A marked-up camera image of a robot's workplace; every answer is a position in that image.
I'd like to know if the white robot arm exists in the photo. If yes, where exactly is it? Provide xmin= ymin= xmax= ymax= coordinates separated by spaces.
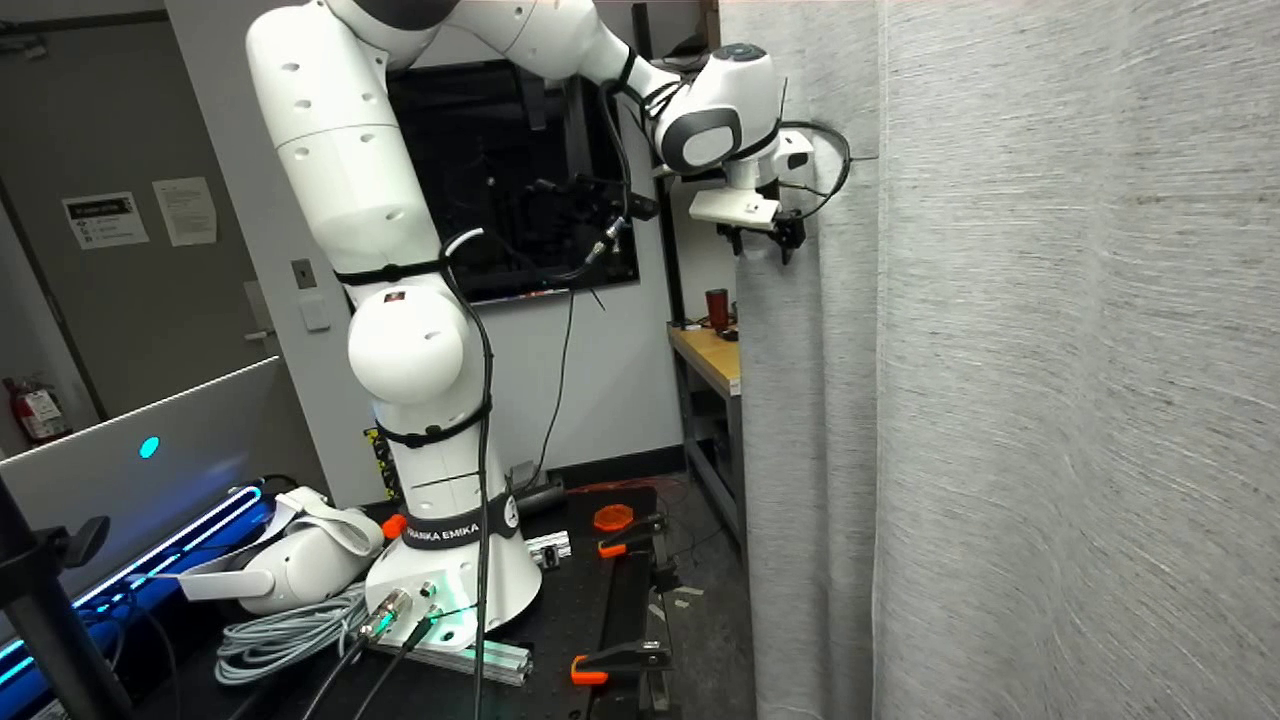
xmin=243 ymin=0 xmax=797 ymax=630

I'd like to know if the wooden top shelf table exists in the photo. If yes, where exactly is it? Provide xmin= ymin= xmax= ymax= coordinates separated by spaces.
xmin=667 ymin=327 xmax=743 ymax=541

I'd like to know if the grey door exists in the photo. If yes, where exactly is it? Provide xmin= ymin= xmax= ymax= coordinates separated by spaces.
xmin=0 ymin=14 xmax=268 ymax=416

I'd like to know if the orange black clamp near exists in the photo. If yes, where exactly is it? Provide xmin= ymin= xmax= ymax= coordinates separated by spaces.
xmin=569 ymin=640 xmax=674 ymax=688

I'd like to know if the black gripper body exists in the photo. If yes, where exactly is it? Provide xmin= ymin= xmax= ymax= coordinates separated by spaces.
xmin=772 ymin=210 xmax=805 ymax=258

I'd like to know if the black tripod stand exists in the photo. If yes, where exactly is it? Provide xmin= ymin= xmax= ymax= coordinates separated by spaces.
xmin=0 ymin=485 xmax=133 ymax=720

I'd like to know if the grey fabric curtain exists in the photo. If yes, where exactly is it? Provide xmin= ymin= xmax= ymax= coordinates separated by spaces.
xmin=721 ymin=0 xmax=1280 ymax=720

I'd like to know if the orange black clamp far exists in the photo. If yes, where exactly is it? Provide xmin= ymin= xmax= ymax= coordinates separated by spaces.
xmin=594 ymin=502 xmax=666 ymax=559

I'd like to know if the blue lit case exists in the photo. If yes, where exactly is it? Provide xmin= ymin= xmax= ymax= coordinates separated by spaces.
xmin=0 ymin=485 xmax=274 ymax=720

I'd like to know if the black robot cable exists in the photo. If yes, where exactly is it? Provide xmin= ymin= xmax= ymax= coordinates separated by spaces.
xmin=435 ymin=117 xmax=856 ymax=720

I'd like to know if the white paper sheet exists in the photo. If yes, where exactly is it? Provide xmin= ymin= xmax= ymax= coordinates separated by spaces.
xmin=153 ymin=175 xmax=215 ymax=247

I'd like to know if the orange black clamp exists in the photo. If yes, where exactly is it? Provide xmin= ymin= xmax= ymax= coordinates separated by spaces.
xmin=569 ymin=640 xmax=674 ymax=688
xmin=594 ymin=502 xmax=666 ymax=559

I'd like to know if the grey coiled cable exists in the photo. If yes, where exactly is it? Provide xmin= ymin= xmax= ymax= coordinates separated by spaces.
xmin=212 ymin=582 xmax=371 ymax=690

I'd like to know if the black computer monitor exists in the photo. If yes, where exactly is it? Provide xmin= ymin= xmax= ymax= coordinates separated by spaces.
xmin=390 ymin=60 xmax=641 ymax=299

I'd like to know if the white door notice sign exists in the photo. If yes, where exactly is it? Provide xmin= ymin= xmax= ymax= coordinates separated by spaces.
xmin=66 ymin=193 xmax=147 ymax=250

